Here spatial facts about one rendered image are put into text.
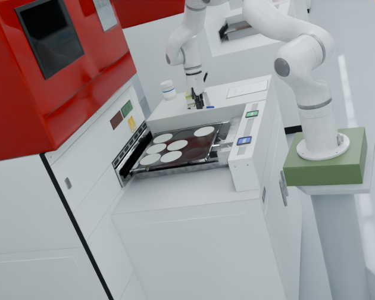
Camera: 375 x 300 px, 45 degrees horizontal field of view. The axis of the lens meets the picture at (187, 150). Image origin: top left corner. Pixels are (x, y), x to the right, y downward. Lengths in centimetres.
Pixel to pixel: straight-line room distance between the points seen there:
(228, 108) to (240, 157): 56
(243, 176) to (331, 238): 44
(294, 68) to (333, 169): 38
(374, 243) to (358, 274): 70
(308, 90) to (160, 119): 96
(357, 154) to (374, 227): 118
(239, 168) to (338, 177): 35
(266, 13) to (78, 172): 89
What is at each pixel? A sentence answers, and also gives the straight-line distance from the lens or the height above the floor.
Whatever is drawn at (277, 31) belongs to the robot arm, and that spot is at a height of 136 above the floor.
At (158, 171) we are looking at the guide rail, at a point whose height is 84.
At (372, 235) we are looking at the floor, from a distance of 274.
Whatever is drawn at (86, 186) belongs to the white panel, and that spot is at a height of 100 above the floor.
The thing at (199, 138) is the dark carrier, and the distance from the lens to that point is 208.
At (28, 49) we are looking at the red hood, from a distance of 157.
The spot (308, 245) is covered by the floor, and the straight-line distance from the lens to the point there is 272.
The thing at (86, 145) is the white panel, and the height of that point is 112.
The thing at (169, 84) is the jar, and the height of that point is 105.
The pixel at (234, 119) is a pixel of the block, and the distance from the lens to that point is 216.
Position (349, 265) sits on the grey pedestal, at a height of 40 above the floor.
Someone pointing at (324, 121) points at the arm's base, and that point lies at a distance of 163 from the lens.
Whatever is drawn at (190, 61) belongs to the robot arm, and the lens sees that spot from 205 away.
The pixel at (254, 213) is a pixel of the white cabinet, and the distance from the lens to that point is 171.
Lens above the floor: 171
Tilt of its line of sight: 24 degrees down
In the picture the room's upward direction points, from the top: 18 degrees counter-clockwise
